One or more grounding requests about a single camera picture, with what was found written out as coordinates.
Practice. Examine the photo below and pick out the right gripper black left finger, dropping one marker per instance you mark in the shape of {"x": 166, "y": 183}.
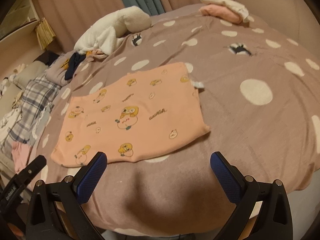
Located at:
{"x": 43, "y": 221}

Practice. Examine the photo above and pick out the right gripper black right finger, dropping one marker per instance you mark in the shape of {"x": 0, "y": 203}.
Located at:
{"x": 274, "y": 220}

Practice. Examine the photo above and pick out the peach cartoon print garment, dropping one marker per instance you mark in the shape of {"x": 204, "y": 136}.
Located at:
{"x": 141, "y": 116}

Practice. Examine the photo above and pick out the folded pink and white clothes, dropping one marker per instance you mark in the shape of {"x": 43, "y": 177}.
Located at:
{"x": 228, "y": 10}

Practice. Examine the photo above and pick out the pink garment on bed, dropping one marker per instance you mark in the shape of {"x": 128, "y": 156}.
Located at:
{"x": 20, "y": 154}

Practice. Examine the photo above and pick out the plaid grey pillow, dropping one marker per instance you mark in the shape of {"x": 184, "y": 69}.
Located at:
{"x": 37, "y": 95}

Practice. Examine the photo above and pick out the navy blue garment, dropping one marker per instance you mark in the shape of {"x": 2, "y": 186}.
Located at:
{"x": 73, "y": 64}

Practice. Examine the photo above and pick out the white shelf unit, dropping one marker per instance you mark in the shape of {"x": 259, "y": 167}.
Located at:
{"x": 20, "y": 21}

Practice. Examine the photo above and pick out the white fluffy plush garment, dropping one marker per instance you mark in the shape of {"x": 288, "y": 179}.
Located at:
{"x": 107, "y": 34}

